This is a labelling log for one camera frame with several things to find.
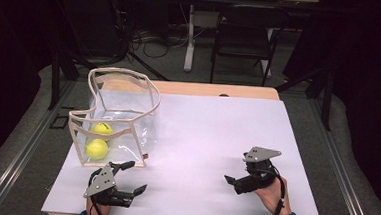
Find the person's right hand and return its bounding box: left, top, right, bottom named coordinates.
left=253, top=175, right=294, bottom=215

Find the black tripod leg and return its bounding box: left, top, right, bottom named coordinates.
left=126, top=52, right=171, bottom=82

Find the wooden table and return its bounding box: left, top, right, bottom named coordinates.
left=47, top=73, right=328, bottom=215

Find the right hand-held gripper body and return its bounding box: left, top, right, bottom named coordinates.
left=233, top=144, right=283, bottom=198

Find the left hand-held gripper black cable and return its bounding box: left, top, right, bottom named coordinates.
left=86, top=167, right=112, bottom=215

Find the hand-held gripper black cable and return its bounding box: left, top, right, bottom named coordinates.
left=86, top=167, right=112, bottom=215
left=265, top=164, right=289, bottom=215

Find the white table cover sheet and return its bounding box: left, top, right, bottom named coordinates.
left=41, top=85, right=331, bottom=215

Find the person's left hand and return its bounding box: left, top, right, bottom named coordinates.
left=85, top=197, right=113, bottom=215

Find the black metal stand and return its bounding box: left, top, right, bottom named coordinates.
left=47, top=50, right=64, bottom=112

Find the aluminium floor rail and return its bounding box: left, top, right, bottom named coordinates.
left=300, top=98, right=381, bottom=215
left=0, top=75, right=76, bottom=215

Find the yellow tennis ball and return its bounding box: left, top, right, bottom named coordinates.
left=84, top=137, right=110, bottom=162
left=91, top=122, right=114, bottom=137

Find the clear bag with beige trim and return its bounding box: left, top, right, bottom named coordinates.
left=65, top=63, right=164, bottom=172

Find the right hand-held gripper black cable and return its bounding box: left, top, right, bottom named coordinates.
left=265, top=164, right=289, bottom=215

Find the black folding chair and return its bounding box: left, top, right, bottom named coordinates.
left=209, top=2, right=291, bottom=89

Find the bundle of floor cables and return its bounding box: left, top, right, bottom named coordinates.
left=127, top=27, right=187, bottom=61

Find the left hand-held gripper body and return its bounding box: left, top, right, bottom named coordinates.
left=82, top=163, right=137, bottom=208

